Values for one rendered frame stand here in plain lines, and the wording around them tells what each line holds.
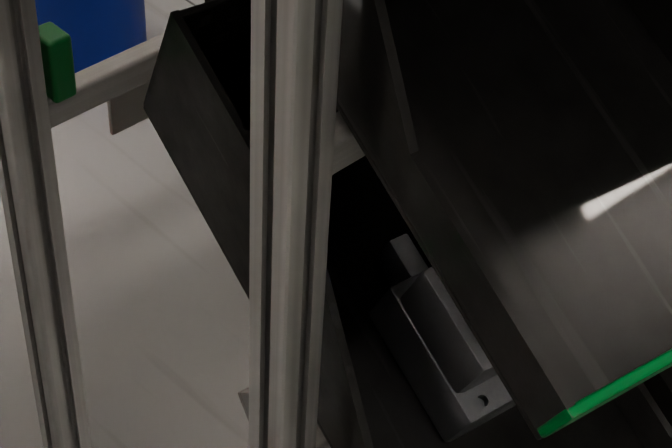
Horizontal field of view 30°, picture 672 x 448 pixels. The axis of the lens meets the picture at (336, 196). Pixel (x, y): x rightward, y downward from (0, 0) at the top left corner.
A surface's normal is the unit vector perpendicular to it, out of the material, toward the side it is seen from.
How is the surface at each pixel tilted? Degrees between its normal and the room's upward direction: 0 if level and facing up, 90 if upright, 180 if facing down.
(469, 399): 25
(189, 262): 0
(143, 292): 0
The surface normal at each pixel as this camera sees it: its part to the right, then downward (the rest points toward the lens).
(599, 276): 0.28, -0.44
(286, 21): -0.71, 0.43
